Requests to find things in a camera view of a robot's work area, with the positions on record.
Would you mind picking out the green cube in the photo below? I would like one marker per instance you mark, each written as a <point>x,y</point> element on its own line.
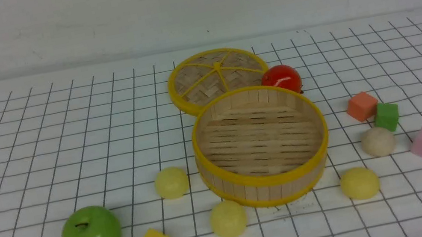
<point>387,116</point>

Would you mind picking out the beige bun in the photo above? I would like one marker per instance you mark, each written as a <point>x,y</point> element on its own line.
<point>378,142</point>

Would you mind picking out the green apple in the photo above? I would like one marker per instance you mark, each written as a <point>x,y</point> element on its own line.
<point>92,221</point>

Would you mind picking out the red tomato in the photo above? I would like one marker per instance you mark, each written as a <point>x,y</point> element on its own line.
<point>283,76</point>

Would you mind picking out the woven bamboo steamer lid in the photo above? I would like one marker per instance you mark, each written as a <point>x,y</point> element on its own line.
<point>201,78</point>

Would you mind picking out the orange cube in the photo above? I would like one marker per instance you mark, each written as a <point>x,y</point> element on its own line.
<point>362,106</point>

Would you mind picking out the white grid tablecloth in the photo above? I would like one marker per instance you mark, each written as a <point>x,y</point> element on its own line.
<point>99,135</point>

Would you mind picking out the yellow bun front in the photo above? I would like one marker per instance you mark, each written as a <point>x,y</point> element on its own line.
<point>228,219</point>

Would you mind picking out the bamboo steamer tray yellow rim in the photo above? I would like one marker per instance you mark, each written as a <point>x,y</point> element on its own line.
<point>260,146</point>

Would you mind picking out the yellow bun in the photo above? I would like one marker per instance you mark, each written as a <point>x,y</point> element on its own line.
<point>360,183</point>
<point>171,183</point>
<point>228,219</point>

